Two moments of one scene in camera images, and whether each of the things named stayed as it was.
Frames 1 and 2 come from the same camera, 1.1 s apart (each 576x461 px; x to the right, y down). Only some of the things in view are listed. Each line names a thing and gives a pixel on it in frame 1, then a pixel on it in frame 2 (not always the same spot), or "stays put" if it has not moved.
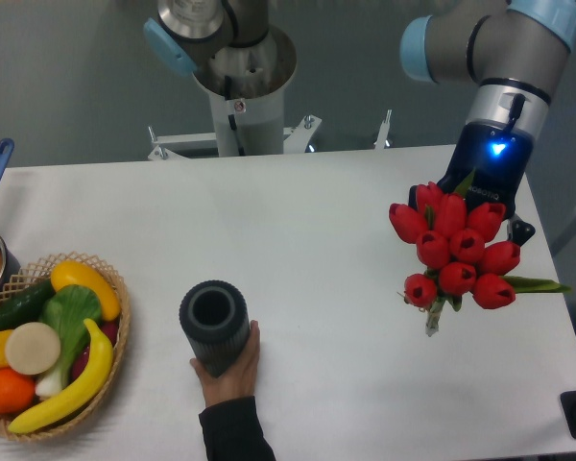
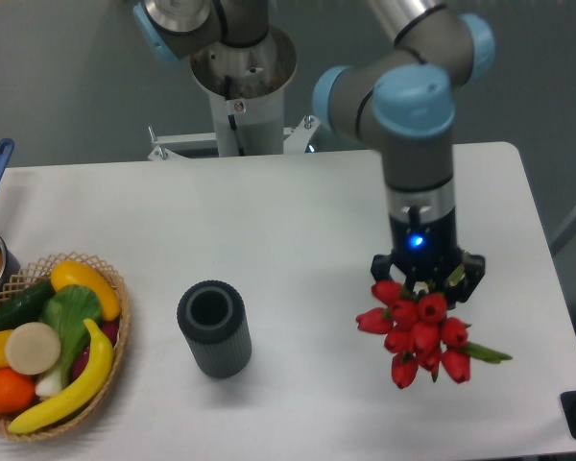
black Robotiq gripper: (498, 153) → (429, 249)
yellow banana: (99, 368) stays put
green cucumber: (23, 307) stays put
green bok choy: (66, 308) stays put
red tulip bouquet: (454, 249) → (420, 335)
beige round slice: (32, 348) stays put
